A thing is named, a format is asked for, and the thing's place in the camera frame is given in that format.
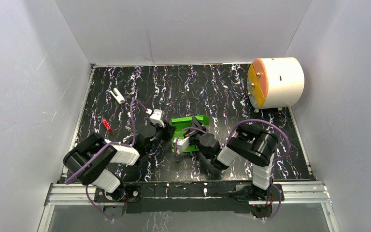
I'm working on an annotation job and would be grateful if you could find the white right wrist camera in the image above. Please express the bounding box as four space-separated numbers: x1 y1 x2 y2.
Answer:
174 137 189 155

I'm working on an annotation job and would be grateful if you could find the small white plastic clip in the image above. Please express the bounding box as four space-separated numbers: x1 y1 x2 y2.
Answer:
110 88 125 104

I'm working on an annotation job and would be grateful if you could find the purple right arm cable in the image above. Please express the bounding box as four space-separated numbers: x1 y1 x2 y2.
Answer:
173 119 291 221

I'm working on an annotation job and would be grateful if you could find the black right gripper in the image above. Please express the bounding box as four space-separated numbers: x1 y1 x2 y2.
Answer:
184 116 211 159

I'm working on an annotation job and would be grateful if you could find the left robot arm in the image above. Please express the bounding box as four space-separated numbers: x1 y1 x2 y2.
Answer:
63 121 176 201

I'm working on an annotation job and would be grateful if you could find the white cylinder with coloured face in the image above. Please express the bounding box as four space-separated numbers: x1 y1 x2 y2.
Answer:
247 57 305 110

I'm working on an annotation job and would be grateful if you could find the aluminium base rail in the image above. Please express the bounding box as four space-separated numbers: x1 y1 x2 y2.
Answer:
45 181 331 205

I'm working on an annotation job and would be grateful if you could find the small red marker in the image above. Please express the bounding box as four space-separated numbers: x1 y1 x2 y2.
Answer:
102 118 113 133

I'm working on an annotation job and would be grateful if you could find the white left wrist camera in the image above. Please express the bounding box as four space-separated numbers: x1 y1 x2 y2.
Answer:
146 108 165 128

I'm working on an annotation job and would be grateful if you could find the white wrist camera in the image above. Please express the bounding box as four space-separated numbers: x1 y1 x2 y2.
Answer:
146 108 165 128
174 137 189 155

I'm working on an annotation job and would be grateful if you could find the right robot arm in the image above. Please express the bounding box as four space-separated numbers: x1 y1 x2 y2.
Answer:
184 118 278 201

